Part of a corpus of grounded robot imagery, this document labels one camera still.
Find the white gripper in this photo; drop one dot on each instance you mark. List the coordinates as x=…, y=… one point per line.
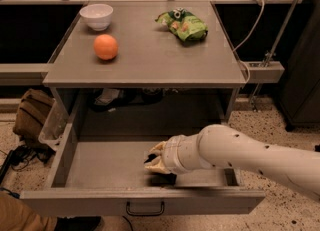
x=174, y=155

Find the grey top drawer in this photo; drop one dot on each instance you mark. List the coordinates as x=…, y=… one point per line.
x=96, y=171

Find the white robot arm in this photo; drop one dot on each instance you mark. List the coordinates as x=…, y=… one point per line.
x=221, y=146

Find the dark round container under counter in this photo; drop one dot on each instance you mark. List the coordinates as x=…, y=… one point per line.
x=151, y=95

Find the grey cabinet with counter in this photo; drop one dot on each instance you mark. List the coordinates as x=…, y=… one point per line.
x=202, y=78

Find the black bag with paper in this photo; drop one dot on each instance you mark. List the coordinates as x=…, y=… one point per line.
x=105, y=99

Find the clear plastic bin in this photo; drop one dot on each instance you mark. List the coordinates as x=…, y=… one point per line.
x=53, y=128

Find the orange fruit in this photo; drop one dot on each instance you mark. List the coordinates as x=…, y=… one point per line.
x=105, y=47

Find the brown backpack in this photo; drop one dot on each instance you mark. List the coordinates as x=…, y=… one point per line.
x=32, y=112

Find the green chip bag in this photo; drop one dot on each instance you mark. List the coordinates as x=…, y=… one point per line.
x=183, y=24

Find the metal stand pole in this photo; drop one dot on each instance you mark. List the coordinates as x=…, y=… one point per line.
x=264, y=64

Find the white ceramic bowl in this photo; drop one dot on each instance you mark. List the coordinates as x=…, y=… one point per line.
x=97, y=16

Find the black drawer handle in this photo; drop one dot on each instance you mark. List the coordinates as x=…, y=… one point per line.
x=145, y=209

